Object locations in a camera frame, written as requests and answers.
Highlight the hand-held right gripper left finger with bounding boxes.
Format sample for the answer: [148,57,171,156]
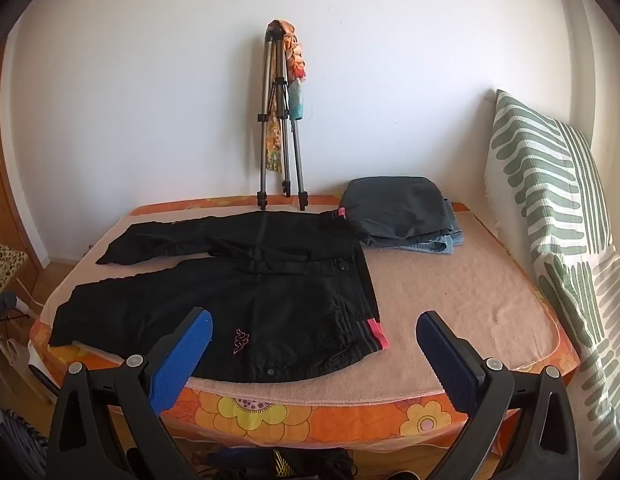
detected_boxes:
[46,306,214,480]

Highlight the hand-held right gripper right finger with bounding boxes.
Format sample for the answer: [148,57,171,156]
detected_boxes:
[415,310,578,480]

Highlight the black pants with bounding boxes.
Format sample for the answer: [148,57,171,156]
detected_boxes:
[48,208,391,383]

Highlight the dark grey folded pants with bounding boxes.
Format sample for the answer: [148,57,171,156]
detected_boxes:
[340,176,458,248]

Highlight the white bag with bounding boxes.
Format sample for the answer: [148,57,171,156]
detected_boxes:
[7,339,40,386]

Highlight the pink blanket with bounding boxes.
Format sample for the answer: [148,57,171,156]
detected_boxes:
[42,205,563,406]

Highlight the folded blue jeans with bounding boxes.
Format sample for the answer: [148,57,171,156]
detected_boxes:
[362,200,466,256]

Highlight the wooden door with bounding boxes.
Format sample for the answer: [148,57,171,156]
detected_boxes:
[0,50,40,271]

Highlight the grey striped cloth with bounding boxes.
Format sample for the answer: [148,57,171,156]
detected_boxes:
[0,407,48,478]

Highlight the green white striped cushion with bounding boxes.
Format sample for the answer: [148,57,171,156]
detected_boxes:
[484,89,620,471]

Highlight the metal tripod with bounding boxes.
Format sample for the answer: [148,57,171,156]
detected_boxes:
[256,27,311,212]

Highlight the floral scarf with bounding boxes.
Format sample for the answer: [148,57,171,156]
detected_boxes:
[267,20,308,178]

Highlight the white cable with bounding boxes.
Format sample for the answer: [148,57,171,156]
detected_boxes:
[17,280,45,313]

